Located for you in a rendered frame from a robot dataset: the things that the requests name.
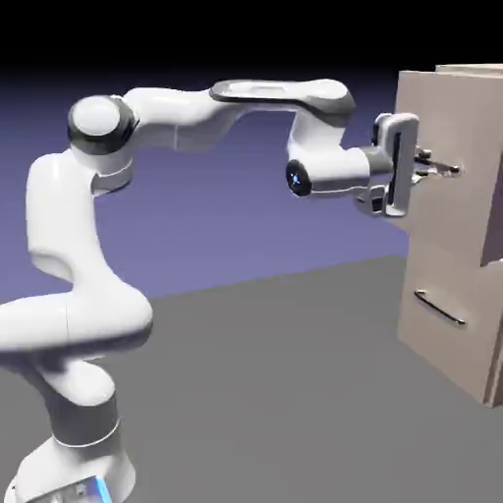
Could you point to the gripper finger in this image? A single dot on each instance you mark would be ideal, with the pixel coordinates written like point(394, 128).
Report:
point(419, 176)
point(422, 154)

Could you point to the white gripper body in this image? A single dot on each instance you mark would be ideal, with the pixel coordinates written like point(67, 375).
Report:
point(404, 165)

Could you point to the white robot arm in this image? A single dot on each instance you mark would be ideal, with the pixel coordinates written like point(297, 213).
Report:
point(86, 267)

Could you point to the tall light wood drawer front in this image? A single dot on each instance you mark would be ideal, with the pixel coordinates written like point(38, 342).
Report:
point(452, 118)

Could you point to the light wood cabinet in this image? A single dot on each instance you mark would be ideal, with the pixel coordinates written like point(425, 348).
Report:
point(496, 322)

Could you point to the short light wood drawer front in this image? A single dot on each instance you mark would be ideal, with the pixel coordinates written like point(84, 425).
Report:
point(436, 361)

